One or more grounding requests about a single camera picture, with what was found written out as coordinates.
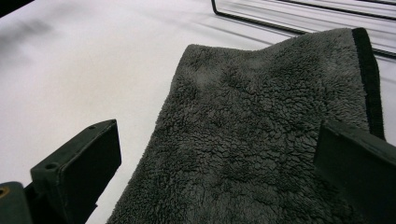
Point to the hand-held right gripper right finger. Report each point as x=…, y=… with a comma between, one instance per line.
x=358, y=168

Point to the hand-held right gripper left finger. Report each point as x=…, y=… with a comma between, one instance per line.
x=77, y=168

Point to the dark grey fleece towel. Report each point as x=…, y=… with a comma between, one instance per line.
x=249, y=140

